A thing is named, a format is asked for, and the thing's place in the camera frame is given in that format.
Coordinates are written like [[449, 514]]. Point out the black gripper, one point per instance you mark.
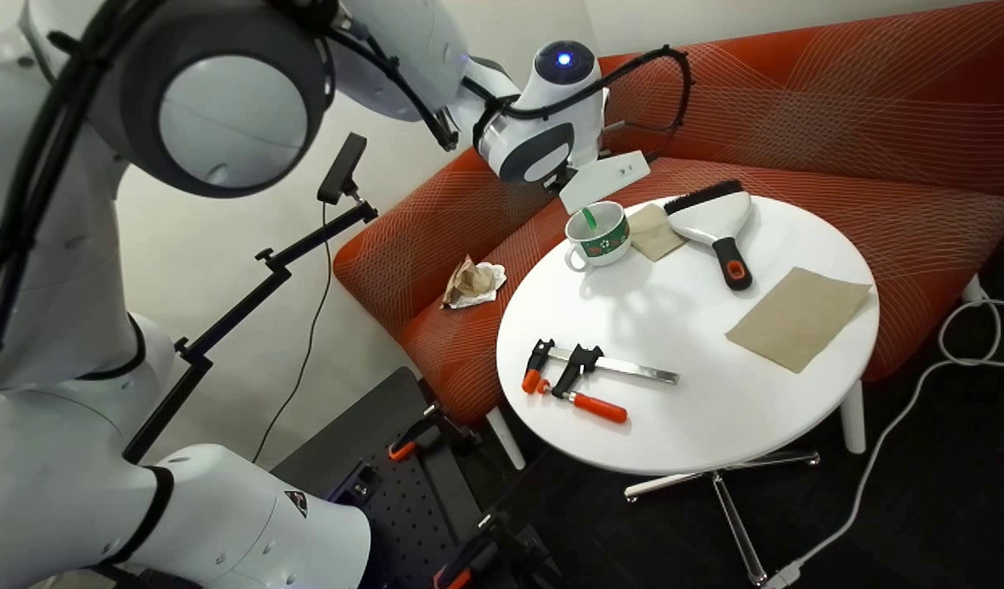
[[552, 151]]

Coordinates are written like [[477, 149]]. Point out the green pen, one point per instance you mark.
[[589, 221]]

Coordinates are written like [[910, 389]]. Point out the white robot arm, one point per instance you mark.
[[42, 491]]

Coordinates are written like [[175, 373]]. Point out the white mug with green print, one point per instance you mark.
[[600, 246]]

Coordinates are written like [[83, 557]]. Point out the small brown cardboard piece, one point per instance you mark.
[[656, 230]]

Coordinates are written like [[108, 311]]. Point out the black marker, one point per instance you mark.
[[700, 198]]

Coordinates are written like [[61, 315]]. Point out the orange black bar clamp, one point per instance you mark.
[[586, 381]]

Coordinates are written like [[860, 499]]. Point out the orange patterned sofa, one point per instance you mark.
[[804, 118]]

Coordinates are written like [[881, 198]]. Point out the large brown cardboard sheet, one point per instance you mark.
[[799, 319]]

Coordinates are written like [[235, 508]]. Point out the orange black base clamp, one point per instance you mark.
[[423, 433], [487, 550]]

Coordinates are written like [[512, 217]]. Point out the metal table base legs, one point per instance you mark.
[[731, 491]]

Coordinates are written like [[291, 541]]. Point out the black articulated camera stand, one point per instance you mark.
[[239, 311]]

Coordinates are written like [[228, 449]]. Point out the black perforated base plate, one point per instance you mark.
[[414, 511]]

